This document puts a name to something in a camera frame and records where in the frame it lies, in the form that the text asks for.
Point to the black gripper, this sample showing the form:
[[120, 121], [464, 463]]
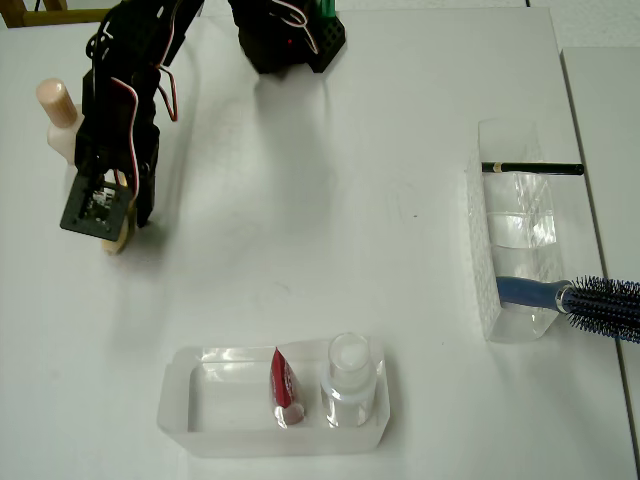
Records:
[[148, 197]]

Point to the makeup brush with tan bristles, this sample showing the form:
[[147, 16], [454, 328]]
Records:
[[120, 240]]

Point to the pink bottle with peach cap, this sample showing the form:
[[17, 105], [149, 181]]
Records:
[[55, 105]]

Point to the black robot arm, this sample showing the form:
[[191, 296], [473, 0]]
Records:
[[270, 45]]

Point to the clear bottle with clear cap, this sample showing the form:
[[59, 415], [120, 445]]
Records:
[[347, 360]]

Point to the blue round hair brush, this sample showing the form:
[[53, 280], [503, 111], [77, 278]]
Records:
[[530, 294]]

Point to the red cosmetic tube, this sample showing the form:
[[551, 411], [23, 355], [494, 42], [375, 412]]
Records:
[[282, 380]]

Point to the frosted plastic tray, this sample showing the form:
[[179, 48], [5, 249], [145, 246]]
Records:
[[280, 442]]

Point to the clear acrylic organizer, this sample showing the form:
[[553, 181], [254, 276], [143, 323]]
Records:
[[482, 260]]

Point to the black cosmetic pencil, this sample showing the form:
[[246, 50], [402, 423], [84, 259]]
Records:
[[540, 168]]

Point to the white neighbouring table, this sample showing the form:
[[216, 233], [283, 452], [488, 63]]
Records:
[[610, 150]]

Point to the wooden frame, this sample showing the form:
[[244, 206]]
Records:
[[60, 17]]

